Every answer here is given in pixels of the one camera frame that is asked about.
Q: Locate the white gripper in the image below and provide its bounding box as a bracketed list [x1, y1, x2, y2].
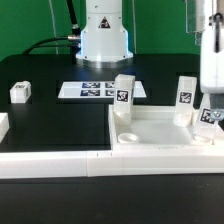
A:
[200, 26, 224, 121]

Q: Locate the white square table top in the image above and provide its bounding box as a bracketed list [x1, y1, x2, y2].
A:
[108, 105, 224, 150]

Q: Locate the white plate with tags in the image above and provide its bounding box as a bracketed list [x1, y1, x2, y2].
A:
[58, 81, 147, 100]

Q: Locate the white U-shaped fence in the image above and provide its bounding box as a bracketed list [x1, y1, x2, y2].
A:
[0, 111, 224, 180]

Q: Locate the black cable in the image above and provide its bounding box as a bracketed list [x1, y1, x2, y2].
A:
[22, 0, 82, 55]

